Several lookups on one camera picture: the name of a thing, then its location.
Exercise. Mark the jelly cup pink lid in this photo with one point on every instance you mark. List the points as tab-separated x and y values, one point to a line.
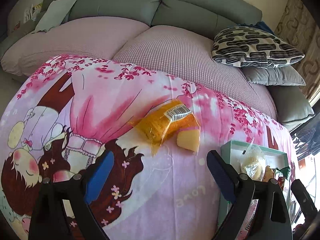
189	140

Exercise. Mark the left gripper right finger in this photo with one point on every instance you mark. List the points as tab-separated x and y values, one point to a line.
271	219

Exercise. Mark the dark green biscuit pack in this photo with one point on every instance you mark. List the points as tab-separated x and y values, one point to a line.
284	172

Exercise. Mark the black white patterned pillow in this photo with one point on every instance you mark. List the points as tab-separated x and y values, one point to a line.
245	46

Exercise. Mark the teal white cardboard tray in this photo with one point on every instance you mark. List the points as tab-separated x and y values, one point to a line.
232	150

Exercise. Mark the cartoon print pink cloth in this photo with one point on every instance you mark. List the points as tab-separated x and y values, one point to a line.
75	108

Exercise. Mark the clear bag white pastry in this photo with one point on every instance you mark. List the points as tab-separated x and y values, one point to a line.
253	162

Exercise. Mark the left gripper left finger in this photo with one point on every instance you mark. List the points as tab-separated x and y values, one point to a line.
49	218

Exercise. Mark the patterned beige curtain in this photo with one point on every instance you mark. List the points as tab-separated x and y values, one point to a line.
298	28

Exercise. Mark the beige brown snack pack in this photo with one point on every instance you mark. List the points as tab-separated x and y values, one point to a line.
269	174

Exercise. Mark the yellow orange snack pack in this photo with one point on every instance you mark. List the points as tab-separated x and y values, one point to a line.
165	122

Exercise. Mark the light grey cushion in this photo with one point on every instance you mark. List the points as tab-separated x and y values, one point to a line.
54	15

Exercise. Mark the pink textured sofa cover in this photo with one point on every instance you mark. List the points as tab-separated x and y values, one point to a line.
169	49

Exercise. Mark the grey green sofa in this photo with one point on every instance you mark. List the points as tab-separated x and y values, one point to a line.
204	17

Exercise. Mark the red patterned flat pack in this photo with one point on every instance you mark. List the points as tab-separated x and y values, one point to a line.
284	185

